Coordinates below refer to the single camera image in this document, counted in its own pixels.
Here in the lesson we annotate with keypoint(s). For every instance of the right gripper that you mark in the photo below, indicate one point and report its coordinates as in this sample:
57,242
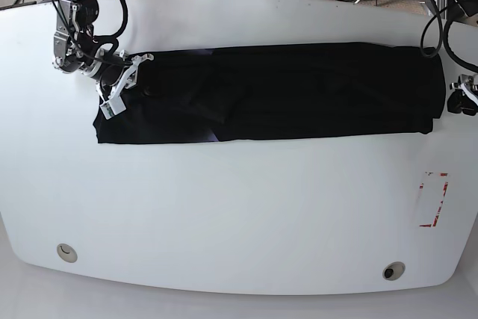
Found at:
114,78

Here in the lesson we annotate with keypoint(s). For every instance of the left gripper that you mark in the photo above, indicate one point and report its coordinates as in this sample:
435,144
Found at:
463,100

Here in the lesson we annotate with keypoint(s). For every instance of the black printed t-shirt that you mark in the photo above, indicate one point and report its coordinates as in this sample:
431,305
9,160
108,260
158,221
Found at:
279,92

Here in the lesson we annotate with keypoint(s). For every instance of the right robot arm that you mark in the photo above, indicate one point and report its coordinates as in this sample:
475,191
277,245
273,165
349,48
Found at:
78,49

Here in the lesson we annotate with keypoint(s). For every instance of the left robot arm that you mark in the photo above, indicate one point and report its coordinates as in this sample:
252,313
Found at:
445,18

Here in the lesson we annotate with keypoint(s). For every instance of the red tape rectangle marking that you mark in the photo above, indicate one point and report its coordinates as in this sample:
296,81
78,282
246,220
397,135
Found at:
432,192

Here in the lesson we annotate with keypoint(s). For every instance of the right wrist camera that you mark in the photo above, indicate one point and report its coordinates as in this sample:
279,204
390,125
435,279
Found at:
112,107

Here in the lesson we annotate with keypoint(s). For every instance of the left table cable grommet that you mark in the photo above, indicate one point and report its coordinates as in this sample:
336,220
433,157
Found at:
67,253

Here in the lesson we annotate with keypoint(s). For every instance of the table cable grommet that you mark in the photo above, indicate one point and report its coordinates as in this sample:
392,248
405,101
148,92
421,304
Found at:
67,253
393,271

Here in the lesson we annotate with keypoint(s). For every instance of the right table cable grommet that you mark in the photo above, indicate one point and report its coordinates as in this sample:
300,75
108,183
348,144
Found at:
393,271

